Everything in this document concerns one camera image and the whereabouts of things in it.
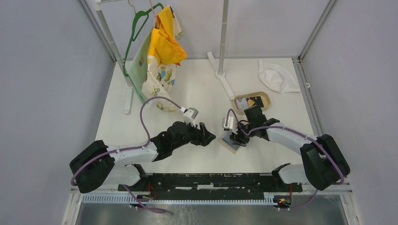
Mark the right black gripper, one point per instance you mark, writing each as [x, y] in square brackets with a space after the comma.
[237, 138]

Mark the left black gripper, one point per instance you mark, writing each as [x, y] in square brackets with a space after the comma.
[206, 136]

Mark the beige card holder wallet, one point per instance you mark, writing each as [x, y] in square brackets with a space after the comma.
[226, 142]

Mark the gold card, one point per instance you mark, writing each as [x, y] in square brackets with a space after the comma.
[250, 102]

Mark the black card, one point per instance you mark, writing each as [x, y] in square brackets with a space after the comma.
[260, 102]

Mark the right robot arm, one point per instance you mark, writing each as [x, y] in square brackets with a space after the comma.
[323, 163]

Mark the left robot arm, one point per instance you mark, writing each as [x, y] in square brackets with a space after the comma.
[100, 164]

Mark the white card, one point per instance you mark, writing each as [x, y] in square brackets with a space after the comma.
[241, 104]

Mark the beige oval tray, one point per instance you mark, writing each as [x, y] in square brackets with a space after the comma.
[251, 95]

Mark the right rack foot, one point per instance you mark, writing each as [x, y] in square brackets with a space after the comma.
[223, 79]

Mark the white cloth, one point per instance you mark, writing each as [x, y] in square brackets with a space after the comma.
[277, 78]

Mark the cream printed cloth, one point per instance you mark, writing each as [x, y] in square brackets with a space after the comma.
[159, 83]

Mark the light green printed cloth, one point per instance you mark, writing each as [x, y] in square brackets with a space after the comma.
[138, 70]

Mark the yellow cloth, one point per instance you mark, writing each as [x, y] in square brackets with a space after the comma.
[165, 36]

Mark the left rack pole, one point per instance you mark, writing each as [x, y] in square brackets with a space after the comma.
[97, 7]

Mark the rack pole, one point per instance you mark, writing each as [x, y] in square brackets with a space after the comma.
[222, 37]
[97, 7]

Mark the pink clothes hanger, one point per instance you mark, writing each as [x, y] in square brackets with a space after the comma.
[153, 12]

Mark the right rack pole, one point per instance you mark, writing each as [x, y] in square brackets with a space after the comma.
[222, 37]

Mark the green clothes hanger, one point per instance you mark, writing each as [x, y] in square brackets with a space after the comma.
[135, 29]

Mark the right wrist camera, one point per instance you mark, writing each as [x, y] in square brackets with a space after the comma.
[229, 124]

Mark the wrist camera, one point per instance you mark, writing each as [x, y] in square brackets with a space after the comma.
[189, 115]
[229, 124]

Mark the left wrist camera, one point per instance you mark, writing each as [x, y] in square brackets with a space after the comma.
[189, 115]

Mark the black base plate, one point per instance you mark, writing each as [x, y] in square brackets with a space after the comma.
[212, 186]

